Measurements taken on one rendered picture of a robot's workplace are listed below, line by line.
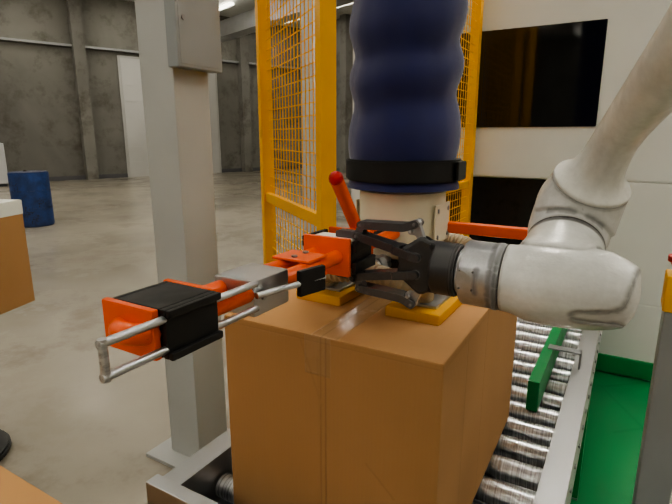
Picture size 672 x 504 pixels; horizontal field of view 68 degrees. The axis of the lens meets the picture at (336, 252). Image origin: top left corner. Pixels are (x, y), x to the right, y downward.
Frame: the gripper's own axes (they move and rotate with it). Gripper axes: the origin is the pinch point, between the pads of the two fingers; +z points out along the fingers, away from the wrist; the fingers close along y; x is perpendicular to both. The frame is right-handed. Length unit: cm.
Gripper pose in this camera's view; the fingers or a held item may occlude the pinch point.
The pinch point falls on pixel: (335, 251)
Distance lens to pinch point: 79.7
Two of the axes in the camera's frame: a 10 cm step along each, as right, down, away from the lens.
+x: 5.0, -2.0, 8.4
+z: -8.6, -1.3, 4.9
